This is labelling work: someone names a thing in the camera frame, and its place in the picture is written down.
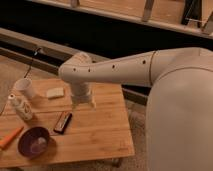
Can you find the wooden cutting board table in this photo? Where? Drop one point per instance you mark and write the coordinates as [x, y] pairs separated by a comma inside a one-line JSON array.
[[93, 133]]

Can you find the orange carrot toy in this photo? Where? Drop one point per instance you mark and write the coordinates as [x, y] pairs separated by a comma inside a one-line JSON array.
[[8, 138]]

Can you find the grey metal rail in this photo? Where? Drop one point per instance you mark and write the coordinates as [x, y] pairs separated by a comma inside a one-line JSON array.
[[60, 52]]

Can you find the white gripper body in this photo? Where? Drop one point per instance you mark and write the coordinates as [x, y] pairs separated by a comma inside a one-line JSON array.
[[80, 92]]

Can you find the purple bowl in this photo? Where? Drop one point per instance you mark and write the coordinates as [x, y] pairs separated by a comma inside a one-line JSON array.
[[33, 142]]

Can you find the white plastic bottle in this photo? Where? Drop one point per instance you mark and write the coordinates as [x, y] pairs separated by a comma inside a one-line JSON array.
[[21, 108]]

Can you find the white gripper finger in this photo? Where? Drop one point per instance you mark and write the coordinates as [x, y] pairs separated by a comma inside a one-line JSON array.
[[73, 104], [92, 103]]

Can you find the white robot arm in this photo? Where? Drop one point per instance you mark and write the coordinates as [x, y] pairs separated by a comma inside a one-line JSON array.
[[179, 112]]

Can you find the white ceramic cup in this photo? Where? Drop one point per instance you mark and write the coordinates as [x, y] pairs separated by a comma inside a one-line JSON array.
[[25, 87]]

